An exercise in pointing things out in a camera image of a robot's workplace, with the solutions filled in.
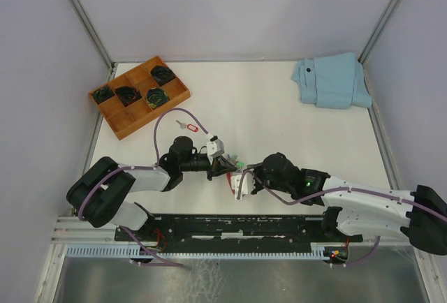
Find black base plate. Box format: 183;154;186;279
134;214;363;253

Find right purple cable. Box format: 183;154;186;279
237;168;447;267

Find grey cable duct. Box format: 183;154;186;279
66;242;346;259

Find wooden compartment tray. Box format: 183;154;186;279
89;56;191;140

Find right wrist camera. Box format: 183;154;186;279
232;172;254;200

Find black red rolled band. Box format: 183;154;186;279
115;86;142;107

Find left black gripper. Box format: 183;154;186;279
180;154;236;180

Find black yellow rolled band left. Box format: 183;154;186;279
92;85;115;105

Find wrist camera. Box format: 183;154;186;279
206;135;225;160
232;172;254;200

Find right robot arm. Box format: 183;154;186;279
237;153;446;256

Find metal key holder red handle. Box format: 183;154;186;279
226;165;245;193

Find key with red tag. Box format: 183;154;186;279
176;120;199;133

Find light blue folded cloth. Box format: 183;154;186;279
291;52;372;110

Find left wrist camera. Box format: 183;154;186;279
206;135;225;160

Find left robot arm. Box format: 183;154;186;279
66;136;237;240

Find black green rolled band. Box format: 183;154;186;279
145;88;170;110

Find black rolled band back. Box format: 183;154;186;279
150;65;175;87

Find purple cable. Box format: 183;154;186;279
78;108;216;267
237;168;447;267

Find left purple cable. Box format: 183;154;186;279
78;108;216;267

